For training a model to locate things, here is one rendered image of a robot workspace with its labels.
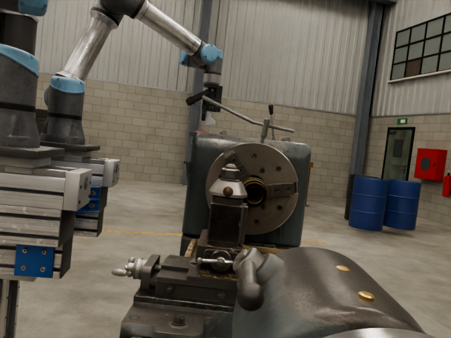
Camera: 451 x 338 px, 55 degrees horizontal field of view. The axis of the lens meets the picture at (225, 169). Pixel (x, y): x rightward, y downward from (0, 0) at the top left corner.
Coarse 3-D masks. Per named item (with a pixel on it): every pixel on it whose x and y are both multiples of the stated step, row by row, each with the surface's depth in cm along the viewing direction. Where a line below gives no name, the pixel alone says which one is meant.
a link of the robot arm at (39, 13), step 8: (0, 0) 77; (8, 0) 77; (16, 0) 78; (24, 0) 78; (32, 0) 79; (40, 0) 79; (0, 8) 80; (8, 8) 79; (16, 8) 79; (24, 8) 79; (32, 8) 80; (40, 8) 80; (40, 16) 83
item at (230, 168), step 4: (228, 164) 88; (232, 164) 88; (224, 168) 88; (228, 168) 87; (232, 168) 87; (224, 172) 87; (228, 172) 87; (232, 172) 87; (236, 172) 87; (224, 176) 87; (228, 176) 87; (232, 176) 87; (236, 176) 87; (224, 180) 87; (228, 180) 87; (232, 180) 87; (236, 180) 87
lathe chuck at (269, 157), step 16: (240, 144) 146; (256, 144) 145; (224, 160) 146; (256, 160) 146; (272, 160) 146; (288, 160) 146; (208, 176) 146; (272, 176) 146; (288, 176) 146; (208, 192) 147; (256, 208) 147; (272, 208) 147; (288, 208) 147; (256, 224) 148; (272, 224) 147
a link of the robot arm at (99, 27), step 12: (96, 0) 167; (96, 12) 165; (108, 12) 165; (96, 24) 165; (108, 24) 167; (84, 36) 165; (96, 36) 165; (84, 48) 164; (96, 48) 166; (72, 60) 164; (84, 60) 164; (60, 72) 162; (72, 72) 163; (84, 72) 166
